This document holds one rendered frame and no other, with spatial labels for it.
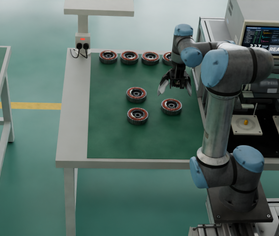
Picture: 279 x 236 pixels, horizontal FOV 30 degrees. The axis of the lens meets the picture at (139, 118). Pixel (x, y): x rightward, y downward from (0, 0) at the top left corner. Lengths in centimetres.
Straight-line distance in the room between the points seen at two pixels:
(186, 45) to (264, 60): 44
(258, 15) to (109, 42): 236
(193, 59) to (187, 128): 83
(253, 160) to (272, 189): 174
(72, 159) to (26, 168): 106
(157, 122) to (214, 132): 104
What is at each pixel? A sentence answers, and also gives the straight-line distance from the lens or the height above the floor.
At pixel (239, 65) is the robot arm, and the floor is 166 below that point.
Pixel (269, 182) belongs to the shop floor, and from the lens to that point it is 366.
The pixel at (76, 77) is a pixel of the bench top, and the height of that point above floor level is 75.
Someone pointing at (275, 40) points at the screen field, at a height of 122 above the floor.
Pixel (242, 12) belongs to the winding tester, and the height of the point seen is 132.
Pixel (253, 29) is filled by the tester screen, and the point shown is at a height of 128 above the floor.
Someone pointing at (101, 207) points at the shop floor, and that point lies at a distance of 332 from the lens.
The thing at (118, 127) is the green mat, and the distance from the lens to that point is 272.
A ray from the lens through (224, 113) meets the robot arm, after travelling 171.
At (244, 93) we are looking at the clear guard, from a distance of 254.
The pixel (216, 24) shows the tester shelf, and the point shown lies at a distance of 296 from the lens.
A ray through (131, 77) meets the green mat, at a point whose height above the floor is 75.
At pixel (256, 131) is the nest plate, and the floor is 78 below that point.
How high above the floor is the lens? 253
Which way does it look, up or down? 40 degrees down
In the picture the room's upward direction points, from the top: 5 degrees clockwise
